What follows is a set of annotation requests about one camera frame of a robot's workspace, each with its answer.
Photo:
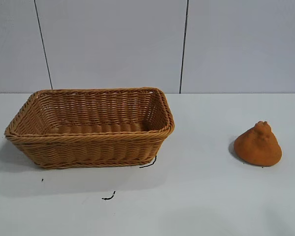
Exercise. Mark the bumpy orange fruit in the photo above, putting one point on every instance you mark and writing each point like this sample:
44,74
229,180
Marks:
258,149

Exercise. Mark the brown wicker basket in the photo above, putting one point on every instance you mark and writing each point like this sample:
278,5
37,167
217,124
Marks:
93,147

